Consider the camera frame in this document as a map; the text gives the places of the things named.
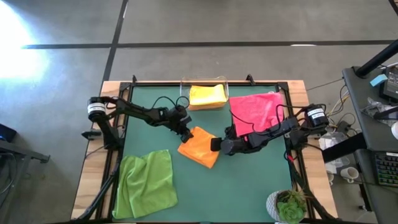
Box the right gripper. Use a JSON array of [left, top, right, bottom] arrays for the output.
[[211, 136, 251, 156]]

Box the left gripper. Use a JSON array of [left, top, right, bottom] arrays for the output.
[[167, 105, 194, 144]]

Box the yellow microfiber towel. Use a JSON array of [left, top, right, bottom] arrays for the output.
[[188, 83, 228, 106]]

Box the pink microfiber towel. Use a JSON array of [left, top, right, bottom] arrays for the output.
[[229, 91, 285, 138]]

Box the green microfiber towel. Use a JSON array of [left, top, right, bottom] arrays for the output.
[[112, 149, 178, 220]]

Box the clear plastic bin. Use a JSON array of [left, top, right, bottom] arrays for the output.
[[179, 75, 230, 112]]

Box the green table mat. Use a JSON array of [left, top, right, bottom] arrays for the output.
[[112, 85, 294, 223]]

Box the succulent in white pot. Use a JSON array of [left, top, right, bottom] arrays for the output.
[[266, 188, 309, 224]]

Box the white plastic bag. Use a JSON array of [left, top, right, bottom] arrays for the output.
[[317, 132, 351, 174]]

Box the black power brick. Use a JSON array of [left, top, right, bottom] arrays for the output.
[[337, 121, 351, 134]]

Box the black flat bar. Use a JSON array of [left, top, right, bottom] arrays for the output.
[[322, 133, 368, 163]]

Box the white mug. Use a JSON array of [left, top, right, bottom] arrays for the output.
[[340, 166, 360, 184]]

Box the grey side desk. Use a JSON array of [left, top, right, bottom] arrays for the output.
[[341, 66, 398, 224]]

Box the grey metal stand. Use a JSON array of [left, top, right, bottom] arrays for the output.
[[0, 139, 51, 224]]

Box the clear plastic wrapper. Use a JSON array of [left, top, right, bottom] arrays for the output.
[[366, 96, 398, 119]]

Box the backlit black keyboard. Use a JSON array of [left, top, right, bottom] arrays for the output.
[[374, 151, 398, 188]]

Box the light blue card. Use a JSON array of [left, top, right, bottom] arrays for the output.
[[369, 73, 389, 88]]

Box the black box with blue light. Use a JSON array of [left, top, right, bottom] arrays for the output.
[[0, 123, 18, 143]]

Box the black stand pole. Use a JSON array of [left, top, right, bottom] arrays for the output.
[[354, 39, 398, 78]]

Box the black electronic box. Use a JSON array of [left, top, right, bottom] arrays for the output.
[[381, 65, 398, 101]]

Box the black metal frame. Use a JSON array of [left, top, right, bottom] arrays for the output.
[[71, 73, 338, 224]]

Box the cream cable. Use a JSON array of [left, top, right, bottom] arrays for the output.
[[323, 92, 351, 122]]

